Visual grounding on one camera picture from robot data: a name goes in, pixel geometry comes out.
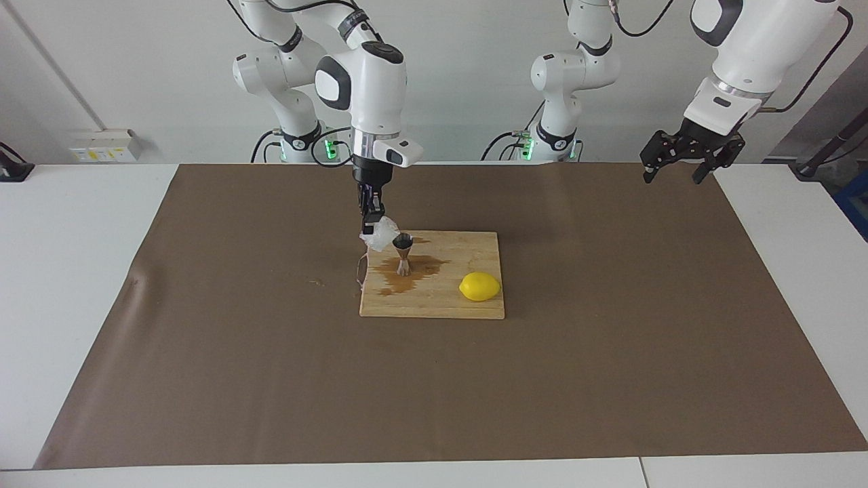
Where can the brown paper table mat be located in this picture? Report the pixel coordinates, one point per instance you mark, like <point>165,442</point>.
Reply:
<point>434,393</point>

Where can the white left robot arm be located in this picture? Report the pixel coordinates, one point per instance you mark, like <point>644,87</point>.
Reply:
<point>759,41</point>

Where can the wooden cutting board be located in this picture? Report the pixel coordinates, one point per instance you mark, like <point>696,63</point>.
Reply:
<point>434,301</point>

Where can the white wall socket box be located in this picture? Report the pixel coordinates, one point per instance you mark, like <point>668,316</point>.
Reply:
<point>102,146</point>

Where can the dark stand pole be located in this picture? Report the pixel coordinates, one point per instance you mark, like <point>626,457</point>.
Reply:
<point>831,146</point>

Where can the black clamp mount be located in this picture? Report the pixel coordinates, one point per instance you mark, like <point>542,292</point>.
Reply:
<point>13,169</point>

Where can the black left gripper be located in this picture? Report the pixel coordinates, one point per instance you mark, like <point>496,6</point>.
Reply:
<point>702,141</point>

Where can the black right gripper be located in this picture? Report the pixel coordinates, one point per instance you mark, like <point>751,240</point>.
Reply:
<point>371,173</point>

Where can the blue box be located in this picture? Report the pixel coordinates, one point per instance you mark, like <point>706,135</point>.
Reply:
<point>856,207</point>

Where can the steel double jigger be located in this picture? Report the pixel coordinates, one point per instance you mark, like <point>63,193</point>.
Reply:
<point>404,242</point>

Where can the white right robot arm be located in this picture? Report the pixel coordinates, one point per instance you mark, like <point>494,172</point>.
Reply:
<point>369,88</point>

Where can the yellow lemon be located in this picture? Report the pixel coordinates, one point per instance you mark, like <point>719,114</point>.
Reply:
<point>480,287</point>

